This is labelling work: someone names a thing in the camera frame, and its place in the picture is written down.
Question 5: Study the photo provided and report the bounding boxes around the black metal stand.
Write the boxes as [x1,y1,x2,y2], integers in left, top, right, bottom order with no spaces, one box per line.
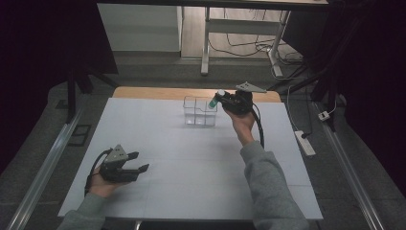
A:
[64,61,120,125]
[267,61,341,132]

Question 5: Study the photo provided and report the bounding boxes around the clear acrylic compartment organizer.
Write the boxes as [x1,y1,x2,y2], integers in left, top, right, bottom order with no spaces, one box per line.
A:
[182,95,219,127]

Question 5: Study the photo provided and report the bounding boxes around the white cabinet panel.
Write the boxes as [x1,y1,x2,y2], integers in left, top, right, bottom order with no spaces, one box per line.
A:
[97,3,184,53]

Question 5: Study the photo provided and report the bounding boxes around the white power strip cable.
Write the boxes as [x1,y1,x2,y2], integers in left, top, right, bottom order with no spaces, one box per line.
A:
[285,83,302,132]

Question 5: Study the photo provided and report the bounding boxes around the dark curtain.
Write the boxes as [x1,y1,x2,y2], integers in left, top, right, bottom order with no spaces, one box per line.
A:
[0,0,120,175]
[282,0,406,196]

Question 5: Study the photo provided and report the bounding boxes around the metal floor rail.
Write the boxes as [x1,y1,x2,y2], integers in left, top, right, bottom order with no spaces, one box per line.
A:
[311,101,388,230]
[6,107,84,230]

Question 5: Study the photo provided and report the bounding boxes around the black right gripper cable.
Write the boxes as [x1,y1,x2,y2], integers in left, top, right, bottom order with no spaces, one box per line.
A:
[249,107,266,150]

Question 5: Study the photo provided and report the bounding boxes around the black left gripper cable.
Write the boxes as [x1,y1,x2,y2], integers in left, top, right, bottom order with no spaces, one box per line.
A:
[83,148,114,196]

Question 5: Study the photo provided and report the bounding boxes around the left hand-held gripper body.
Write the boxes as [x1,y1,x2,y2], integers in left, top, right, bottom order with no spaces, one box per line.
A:
[98,144,141,184]

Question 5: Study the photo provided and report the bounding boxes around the green and white glue stick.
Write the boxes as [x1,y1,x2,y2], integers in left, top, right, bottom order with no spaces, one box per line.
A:
[208,88,227,110]

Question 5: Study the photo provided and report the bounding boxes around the white desk frame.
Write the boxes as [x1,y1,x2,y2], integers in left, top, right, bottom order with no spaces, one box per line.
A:
[200,6,292,79]

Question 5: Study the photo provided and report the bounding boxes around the white table cover sheet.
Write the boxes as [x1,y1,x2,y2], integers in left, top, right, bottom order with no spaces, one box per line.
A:
[57,97,324,221]

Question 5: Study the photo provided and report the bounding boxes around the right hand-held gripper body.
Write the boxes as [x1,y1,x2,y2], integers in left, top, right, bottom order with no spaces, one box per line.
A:
[223,80,268,116]

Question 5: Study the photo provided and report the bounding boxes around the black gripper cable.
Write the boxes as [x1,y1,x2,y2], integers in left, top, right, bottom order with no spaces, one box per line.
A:
[83,148,114,196]
[249,107,266,150]

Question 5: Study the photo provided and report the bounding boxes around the person's left hand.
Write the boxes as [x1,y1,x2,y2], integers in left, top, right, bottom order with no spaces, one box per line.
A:
[88,165,129,199]

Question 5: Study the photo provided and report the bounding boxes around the white power strip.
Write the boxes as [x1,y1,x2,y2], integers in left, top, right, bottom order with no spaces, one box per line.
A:
[294,129,317,157]

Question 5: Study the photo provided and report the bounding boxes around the black floor socket box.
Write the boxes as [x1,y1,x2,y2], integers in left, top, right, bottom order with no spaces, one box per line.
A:
[67,124,93,148]

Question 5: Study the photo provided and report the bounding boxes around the person's right hand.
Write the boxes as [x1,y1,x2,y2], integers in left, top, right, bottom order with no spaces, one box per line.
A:
[224,106,259,149]

